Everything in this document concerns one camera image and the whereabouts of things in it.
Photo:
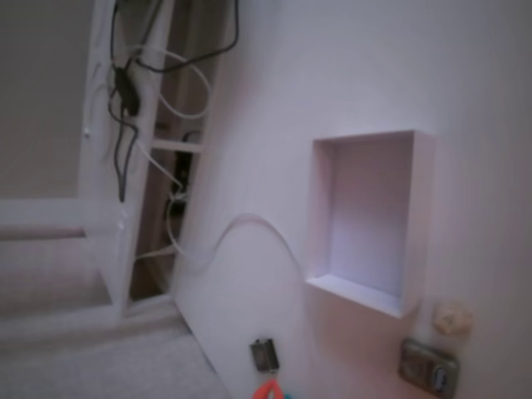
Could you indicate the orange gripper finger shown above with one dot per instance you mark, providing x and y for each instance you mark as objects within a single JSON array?
[{"x": 266, "y": 386}]

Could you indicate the white cardboard box bin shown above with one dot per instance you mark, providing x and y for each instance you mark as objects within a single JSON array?
[{"x": 420, "y": 228}]

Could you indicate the small black plastic box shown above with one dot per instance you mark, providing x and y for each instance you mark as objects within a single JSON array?
[{"x": 264, "y": 355}]

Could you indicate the crumpled paper ball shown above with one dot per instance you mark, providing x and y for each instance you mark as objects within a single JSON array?
[{"x": 451, "y": 318}]

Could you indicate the black power adapter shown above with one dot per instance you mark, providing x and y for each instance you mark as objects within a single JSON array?
[{"x": 126, "y": 93}]

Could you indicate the white wooden frame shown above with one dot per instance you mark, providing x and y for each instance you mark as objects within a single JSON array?
[{"x": 99, "y": 166}]

